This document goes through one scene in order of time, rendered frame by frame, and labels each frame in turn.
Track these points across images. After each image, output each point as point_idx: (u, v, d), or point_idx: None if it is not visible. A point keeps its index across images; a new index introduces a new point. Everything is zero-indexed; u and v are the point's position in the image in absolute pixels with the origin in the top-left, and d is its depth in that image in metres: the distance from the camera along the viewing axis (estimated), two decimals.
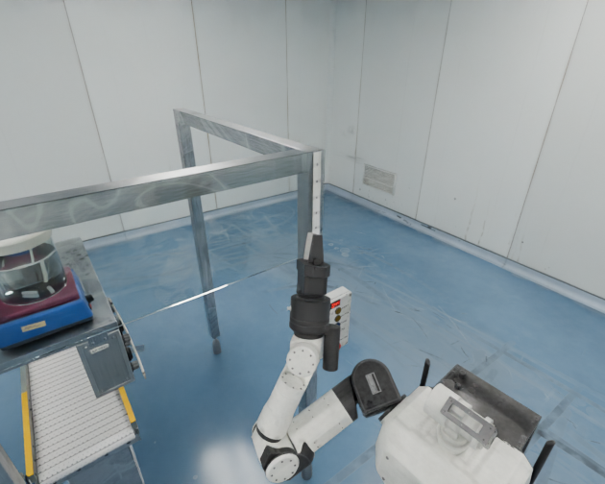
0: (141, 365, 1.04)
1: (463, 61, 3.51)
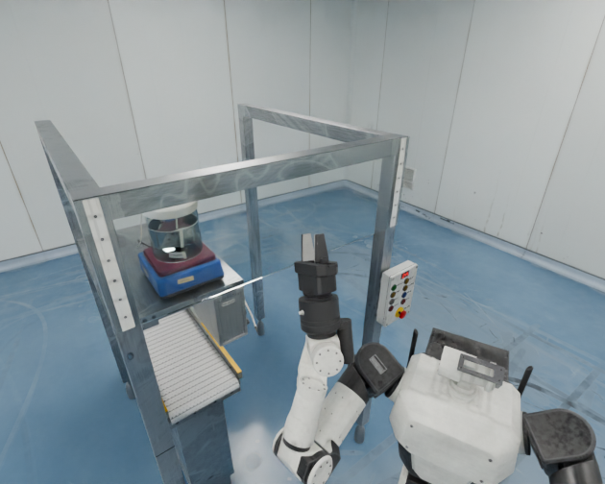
0: (254, 320, 1.21)
1: (485, 61, 3.68)
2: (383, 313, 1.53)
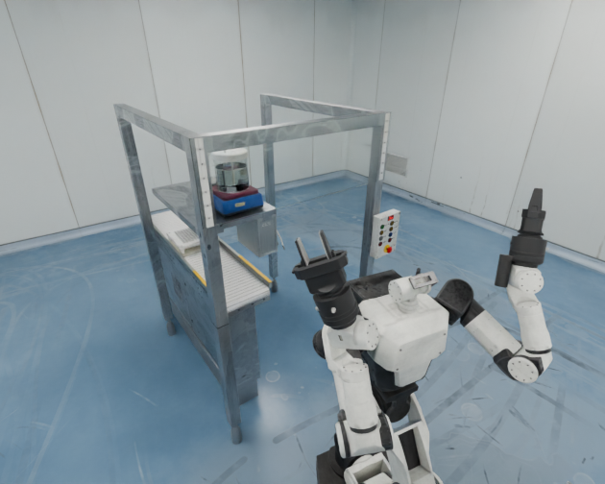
0: (281, 241, 1.72)
1: (469, 60, 4.19)
2: (375, 248, 2.04)
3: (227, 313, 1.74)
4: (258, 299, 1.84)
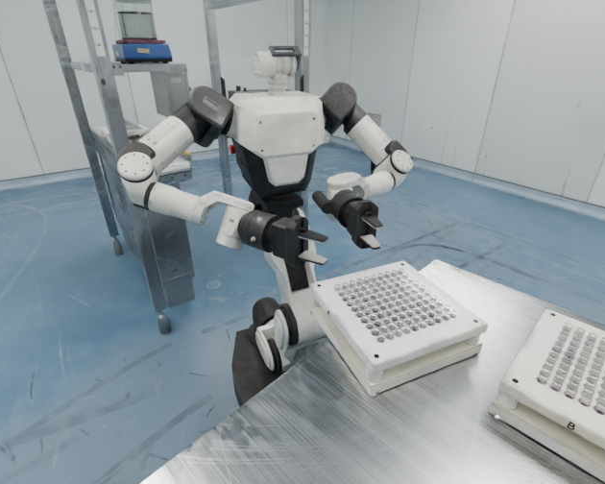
0: None
1: (436, 3, 4.15)
2: None
3: None
4: (179, 174, 1.79)
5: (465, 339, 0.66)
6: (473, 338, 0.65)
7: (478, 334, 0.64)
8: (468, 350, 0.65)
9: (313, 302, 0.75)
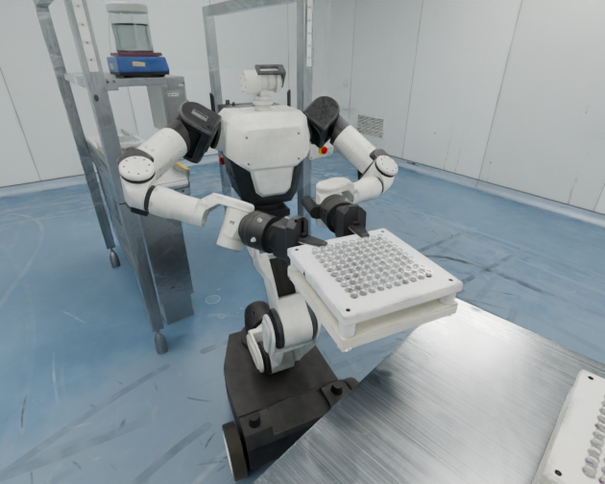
0: None
1: (439, 7, 4.08)
2: None
3: None
4: (176, 189, 1.72)
5: (441, 299, 0.65)
6: (448, 297, 0.64)
7: (453, 293, 0.64)
8: (443, 310, 0.65)
9: (291, 267, 0.75)
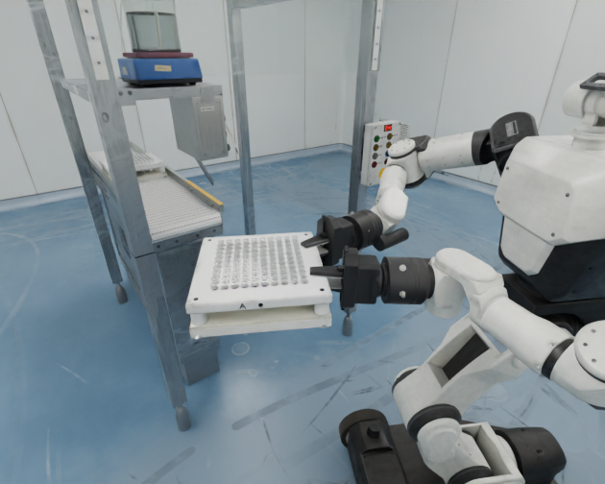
0: (234, 141, 1.22)
1: (477, 3, 3.69)
2: (367, 171, 1.53)
3: (157, 244, 1.24)
4: (205, 229, 1.33)
5: None
6: None
7: None
8: None
9: None
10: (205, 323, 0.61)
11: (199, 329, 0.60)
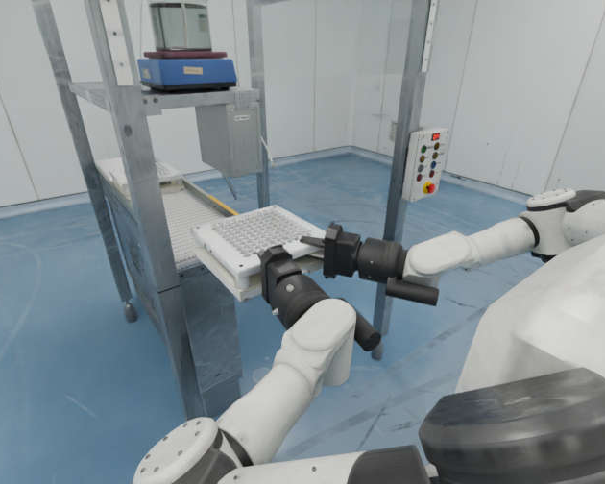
0: (270, 155, 1.06)
1: (499, 0, 3.52)
2: (410, 184, 1.37)
3: (181, 273, 1.08)
4: None
5: None
6: None
7: None
8: None
9: None
10: (198, 247, 0.84)
11: (194, 249, 0.85)
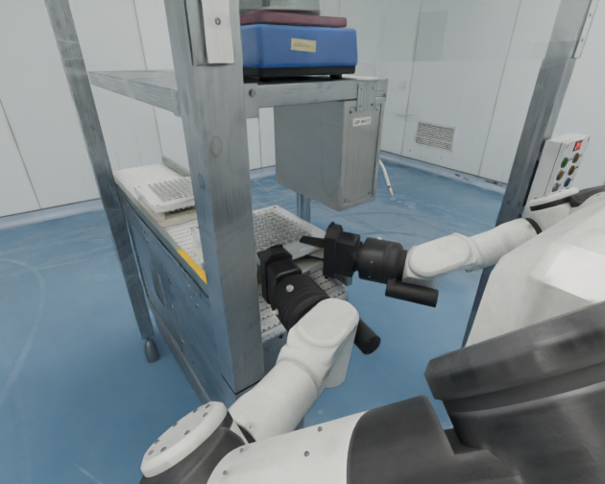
0: (387, 175, 0.72)
1: None
2: None
3: None
4: None
5: None
6: None
7: None
8: None
9: None
10: (198, 247, 0.84)
11: (194, 249, 0.85)
